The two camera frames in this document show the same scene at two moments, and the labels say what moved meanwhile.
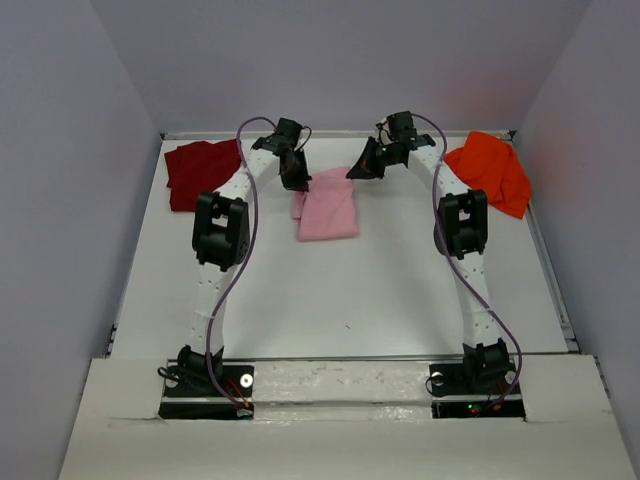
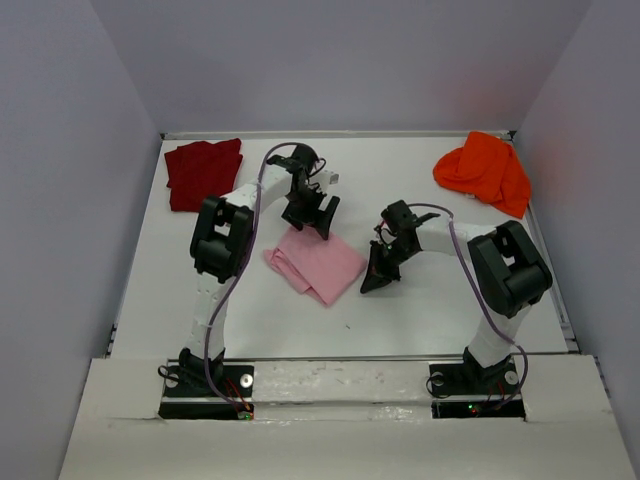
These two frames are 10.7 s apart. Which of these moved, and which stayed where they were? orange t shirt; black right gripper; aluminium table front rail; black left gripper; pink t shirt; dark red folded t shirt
Moved: black right gripper; black left gripper; pink t shirt
Stayed: aluminium table front rail; dark red folded t shirt; orange t shirt
